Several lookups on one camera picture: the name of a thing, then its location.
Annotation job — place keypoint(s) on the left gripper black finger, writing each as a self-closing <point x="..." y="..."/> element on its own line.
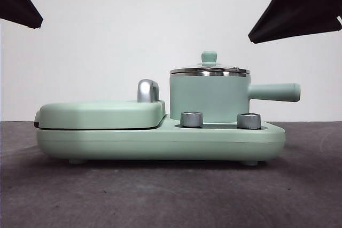
<point x="16" y="3"/>

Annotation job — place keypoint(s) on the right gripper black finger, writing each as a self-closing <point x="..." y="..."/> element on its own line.
<point x="302" y="11"/>

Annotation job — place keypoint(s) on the glass pot lid green knob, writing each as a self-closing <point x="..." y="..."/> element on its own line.
<point x="209" y="56"/>

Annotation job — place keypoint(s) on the silver control knob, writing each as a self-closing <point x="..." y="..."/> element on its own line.
<point x="191" y="119"/>
<point x="248" y="121"/>

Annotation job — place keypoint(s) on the mint green saucepan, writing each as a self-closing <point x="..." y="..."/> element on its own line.
<point x="208" y="94"/>

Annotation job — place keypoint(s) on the mint green breakfast machine base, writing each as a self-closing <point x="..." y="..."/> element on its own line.
<point x="160" y="145"/>

